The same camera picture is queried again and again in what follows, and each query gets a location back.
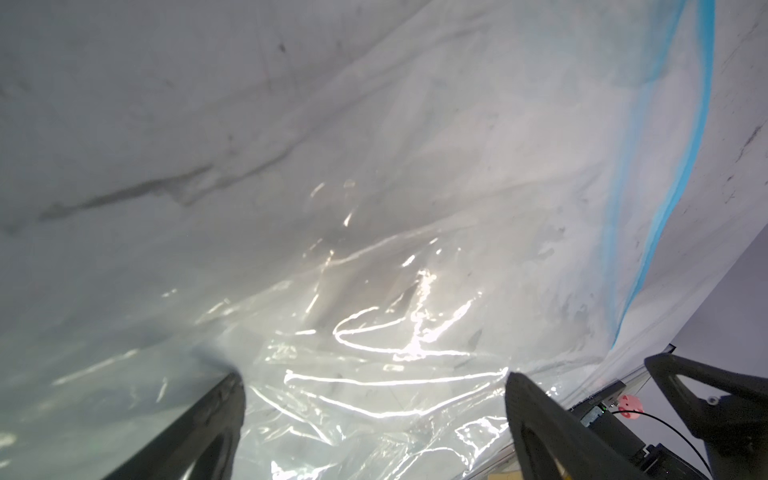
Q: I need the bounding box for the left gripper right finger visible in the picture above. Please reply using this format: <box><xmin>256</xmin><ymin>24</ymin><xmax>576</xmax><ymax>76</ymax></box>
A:
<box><xmin>505</xmin><ymin>372</ymin><xmax>646</xmax><ymax>480</ymax></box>

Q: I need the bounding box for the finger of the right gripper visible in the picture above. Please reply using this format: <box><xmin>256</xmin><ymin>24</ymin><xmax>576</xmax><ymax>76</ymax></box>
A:
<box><xmin>644</xmin><ymin>353</ymin><xmax>767</xmax><ymax>479</ymax></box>

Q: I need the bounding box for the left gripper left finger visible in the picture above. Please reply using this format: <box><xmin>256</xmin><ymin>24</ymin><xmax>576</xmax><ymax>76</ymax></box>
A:
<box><xmin>107</xmin><ymin>372</ymin><xmax>246</xmax><ymax>479</ymax></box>

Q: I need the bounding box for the clear zip top bag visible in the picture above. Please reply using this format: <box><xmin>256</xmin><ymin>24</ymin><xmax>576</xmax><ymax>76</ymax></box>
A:
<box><xmin>1</xmin><ymin>1</ymin><xmax>715</xmax><ymax>479</ymax></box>

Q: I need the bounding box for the pink pig figure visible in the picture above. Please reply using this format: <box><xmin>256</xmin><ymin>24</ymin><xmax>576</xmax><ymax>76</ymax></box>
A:
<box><xmin>617</xmin><ymin>394</ymin><xmax>644</xmax><ymax>420</ymax></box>

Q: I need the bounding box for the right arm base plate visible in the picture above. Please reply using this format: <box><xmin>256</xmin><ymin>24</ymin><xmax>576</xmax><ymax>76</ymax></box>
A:
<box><xmin>569</xmin><ymin>380</ymin><xmax>707</xmax><ymax>479</ymax></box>

